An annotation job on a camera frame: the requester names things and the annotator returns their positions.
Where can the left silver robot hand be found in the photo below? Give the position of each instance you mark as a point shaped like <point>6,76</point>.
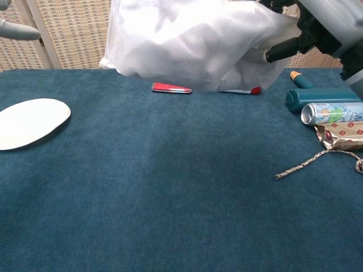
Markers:
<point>20,31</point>

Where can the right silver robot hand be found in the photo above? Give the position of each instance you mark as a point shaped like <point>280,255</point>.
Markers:
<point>334,20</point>

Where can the translucent plastic bag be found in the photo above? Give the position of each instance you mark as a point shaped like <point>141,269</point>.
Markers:
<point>263,76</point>

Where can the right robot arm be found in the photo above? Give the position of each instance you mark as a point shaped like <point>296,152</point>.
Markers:
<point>356,88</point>

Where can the woven folding screen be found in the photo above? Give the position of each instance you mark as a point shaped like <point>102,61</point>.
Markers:
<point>76,34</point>

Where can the white round plate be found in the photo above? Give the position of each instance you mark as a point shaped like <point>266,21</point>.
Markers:
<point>28,122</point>

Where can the light blue drink can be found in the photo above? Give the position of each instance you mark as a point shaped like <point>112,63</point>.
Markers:
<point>331,113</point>

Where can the red juice bottle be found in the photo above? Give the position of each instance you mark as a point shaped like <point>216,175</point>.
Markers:
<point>255,90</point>

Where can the gold foil snack package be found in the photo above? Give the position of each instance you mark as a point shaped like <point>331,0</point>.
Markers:
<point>343,139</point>

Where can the red stamp pad case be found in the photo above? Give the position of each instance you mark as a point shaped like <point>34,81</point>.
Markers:
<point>167,88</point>

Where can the teal blue tablecloth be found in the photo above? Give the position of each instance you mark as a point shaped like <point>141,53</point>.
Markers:
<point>141,198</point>

